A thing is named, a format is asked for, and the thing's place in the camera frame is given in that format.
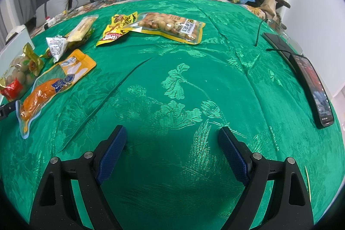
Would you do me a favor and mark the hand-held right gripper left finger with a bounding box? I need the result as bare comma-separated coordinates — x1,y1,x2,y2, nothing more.
29,125,128,230

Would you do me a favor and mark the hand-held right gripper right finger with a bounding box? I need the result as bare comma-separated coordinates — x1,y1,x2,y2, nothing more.
218,126,314,230

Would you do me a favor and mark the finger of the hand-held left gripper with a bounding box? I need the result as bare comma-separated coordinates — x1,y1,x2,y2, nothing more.
0,101,16,120

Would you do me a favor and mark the gold red snack packet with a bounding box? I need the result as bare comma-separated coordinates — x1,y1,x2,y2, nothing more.
0,43,45,102

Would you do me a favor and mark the orange chicken snack packet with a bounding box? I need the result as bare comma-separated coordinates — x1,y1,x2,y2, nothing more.
16,49,97,139

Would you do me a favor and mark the long white cardboard box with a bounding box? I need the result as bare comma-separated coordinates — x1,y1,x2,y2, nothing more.
0,27,35,61

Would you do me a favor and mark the white snack packet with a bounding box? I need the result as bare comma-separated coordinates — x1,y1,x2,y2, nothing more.
46,35,73,63

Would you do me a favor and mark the beige long snack packet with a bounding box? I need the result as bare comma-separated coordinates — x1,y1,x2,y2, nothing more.
65,16,98,42

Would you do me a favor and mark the yellow red spicy snack packet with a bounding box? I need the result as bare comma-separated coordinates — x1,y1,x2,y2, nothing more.
96,12,138,47

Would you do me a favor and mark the clear packet of brown snacks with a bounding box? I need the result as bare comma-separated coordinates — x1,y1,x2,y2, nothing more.
122,12,203,45

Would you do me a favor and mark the green floral blanket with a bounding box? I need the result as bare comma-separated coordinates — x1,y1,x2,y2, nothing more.
0,0,345,230

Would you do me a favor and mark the white bottle red cap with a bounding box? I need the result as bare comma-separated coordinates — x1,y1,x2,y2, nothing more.
44,17,58,30

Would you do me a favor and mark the black smartphone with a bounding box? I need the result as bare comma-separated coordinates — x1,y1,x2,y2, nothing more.
289,53,335,130

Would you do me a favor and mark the dark brown chair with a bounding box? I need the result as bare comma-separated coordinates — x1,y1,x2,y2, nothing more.
274,0,292,9

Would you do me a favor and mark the black phone cable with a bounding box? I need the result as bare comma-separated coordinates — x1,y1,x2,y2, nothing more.
255,18,270,47

